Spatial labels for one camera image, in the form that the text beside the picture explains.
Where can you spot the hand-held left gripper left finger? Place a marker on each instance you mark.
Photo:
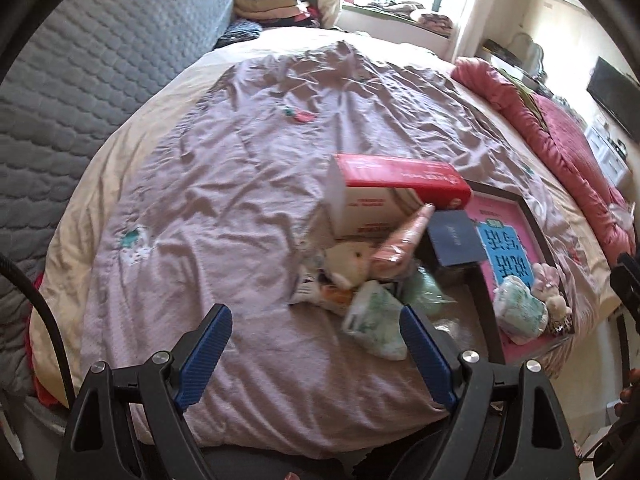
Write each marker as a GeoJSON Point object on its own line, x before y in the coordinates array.
{"type": "Point", "coordinates": [202, 360]}

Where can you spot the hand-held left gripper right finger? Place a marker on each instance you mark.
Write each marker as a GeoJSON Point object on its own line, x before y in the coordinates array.
{"type": "Point", "coordinates": [427, 355]}

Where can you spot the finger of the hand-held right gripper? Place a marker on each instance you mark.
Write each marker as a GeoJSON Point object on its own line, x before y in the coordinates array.
{"type": "Point", "coordinates": [629, 282]}

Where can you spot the mint green tissue packet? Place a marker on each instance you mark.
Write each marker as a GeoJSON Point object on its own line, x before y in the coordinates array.
{"type": "Point", "coordinates": [375, 320]}

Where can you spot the mint green soft pouch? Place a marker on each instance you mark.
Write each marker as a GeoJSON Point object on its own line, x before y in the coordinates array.
{"type": "Point", "coordinates": [422, 290]}

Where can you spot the cream plush with leopard part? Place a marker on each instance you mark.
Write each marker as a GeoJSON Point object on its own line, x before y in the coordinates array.
{"type": "Point", "coordinates": [559, 315]}

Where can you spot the pink plush flower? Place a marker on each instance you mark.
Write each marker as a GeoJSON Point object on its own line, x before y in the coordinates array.
{"type": "Point", "coordinates": [545, 280]}

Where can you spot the teal patterned tissue packet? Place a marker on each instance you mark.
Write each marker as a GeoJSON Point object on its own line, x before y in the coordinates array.
{"type": "Point", "coordinates": [520, 310]}

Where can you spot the orange tissue packet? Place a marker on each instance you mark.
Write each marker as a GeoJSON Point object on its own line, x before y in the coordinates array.
{"type": "Point", "coordinates": [340, 300]}

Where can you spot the pink striped packet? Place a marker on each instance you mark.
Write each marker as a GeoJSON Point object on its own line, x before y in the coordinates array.
{"type": "Point", "coordinates": [400, 245]}

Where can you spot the cream plush bear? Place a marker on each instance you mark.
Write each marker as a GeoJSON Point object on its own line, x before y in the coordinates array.
{"type": "Point", "coordinates": [347, 262]}

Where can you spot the black framed pink tray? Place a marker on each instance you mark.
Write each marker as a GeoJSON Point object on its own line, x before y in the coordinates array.
{"type": "Point", "coordinates": [505, 250]}

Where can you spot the white and purple packet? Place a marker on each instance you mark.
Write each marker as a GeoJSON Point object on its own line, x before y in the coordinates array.
{"type": "Point", "coordinates": [310, 285]}

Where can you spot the navy blue box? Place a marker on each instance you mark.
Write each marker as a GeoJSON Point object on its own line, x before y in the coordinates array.
{"type": "Point", "coordinates": [455, 240]}

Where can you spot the white cabinet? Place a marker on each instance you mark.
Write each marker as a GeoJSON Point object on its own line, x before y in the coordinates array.
{"type": "Point", "coordinates": [607, 152]}

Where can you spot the pink quilt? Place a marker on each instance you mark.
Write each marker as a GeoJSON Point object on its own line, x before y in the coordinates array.
{"type": "Point", "coordinates": [565, 145]}

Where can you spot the red cloth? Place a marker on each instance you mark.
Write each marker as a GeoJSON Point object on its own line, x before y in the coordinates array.
{"type": "Point", "coordinates": [47, 392]}

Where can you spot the lilac duvet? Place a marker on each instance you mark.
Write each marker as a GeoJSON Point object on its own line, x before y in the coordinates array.
{"type": "Point", "coordinates": [225, 185]}

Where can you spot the red and white carton box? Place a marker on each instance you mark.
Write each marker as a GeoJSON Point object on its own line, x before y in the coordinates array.
{"type": "Point", "coordinates": [390, 175]}

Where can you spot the black television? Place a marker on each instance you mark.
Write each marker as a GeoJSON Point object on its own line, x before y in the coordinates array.
{"type": "Point", "coordinates": [615, 95]}

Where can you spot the cream bed sheet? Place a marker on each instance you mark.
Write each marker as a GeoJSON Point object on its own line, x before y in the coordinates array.
{"type": "Point", "coordinates": [90, 195]}

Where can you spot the cluttered side table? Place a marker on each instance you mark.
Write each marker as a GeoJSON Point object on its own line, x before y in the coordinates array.
{"type": "Point", "coordinates": [515, 55]}

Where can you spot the grey quilted headboard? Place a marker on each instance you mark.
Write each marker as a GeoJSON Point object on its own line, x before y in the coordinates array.
{"type": "Point", "coordinates": [85, 75]}

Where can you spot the cream curtain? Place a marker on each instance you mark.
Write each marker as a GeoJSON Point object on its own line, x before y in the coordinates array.
{"type": "Point", "coordinates": [475, 5]}

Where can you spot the dark patterned cloth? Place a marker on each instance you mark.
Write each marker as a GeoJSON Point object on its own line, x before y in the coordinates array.
{"type": "Point", "coordinates": [240, 32]}

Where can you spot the clothes on window sill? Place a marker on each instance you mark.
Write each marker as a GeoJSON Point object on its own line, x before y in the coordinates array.
{"type": "Point", "coordinates": [415, 15]}

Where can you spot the stack of folded clothes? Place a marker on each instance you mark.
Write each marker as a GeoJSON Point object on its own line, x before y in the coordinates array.
{"type": "Point", "coordinates": [270, 2]}

